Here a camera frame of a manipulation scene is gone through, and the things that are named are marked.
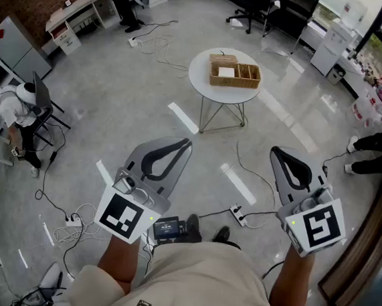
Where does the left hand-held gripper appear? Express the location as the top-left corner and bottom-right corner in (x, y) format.
(88, 129), (194, 250)

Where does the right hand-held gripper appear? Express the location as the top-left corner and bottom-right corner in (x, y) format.
(261, 146), (355, 262)

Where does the wicker basket with lid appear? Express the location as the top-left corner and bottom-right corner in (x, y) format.
(206, 52), (265, 91)

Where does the person's left forearm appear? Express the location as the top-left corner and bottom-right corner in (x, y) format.
(95, 231), (144, 296)

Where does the person's right forearm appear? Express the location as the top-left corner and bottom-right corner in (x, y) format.
(268, 246), (317, 306)

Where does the black display device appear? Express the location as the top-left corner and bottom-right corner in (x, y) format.
(151, 214), (189, 247)

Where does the white power strip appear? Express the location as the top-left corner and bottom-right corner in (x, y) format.
(64, 213), (84, 229)
(126, 35), (143, 49)
(228, 202), (249, 228)

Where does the person's left leg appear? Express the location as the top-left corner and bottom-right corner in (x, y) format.
(181, 228), (204, 248)

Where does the person's leg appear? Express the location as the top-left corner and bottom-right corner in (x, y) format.
(181, 228), (204, 248)
(213, 238), (242, 250)

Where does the round white side table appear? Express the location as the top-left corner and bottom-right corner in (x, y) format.
(182, 44), (266, 140)

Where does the person's right shoe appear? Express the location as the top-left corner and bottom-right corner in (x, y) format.
(212, 224), (231, 244)

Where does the brown wooden threshold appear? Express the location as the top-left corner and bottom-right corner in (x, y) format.
(315, 168), (382, 306)

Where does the person's right leg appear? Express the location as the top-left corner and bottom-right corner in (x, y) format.
(213, 238), (242, 250)

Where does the small waste bin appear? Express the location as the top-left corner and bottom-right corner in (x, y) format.
(325, 62), (348, 87)

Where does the person's beige shirt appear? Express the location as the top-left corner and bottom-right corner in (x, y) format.
(52, 226), (329, 306)

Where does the black wooden chair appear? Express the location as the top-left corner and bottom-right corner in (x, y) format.
(25, 70), (78, 149)

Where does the white water dispenser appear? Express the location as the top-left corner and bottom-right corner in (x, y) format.
(308, 0), (370, 80)

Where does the white drawer unit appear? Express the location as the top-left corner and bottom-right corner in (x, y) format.
(48, 20), (84, 58)

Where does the black office chair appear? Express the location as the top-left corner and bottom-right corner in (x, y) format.
(260, 0), (321, 58)
(224, 0), (284, 37)

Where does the white desk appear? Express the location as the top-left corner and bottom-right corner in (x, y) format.
(42, 0), (123, 61)

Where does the grey metal cabinet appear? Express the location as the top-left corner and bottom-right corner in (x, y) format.
(0, 13), (59, 82)

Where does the long white cable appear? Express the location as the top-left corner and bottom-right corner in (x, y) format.
(229, 118), (284, 214)

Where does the long black cable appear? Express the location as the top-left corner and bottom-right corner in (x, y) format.
(32, 119), (80, 221)

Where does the white coiled cable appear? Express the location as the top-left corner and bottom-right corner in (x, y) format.
(130, 31), (193, 80)

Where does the thin black cable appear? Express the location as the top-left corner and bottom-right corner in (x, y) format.
(132, 15), (180, 46)

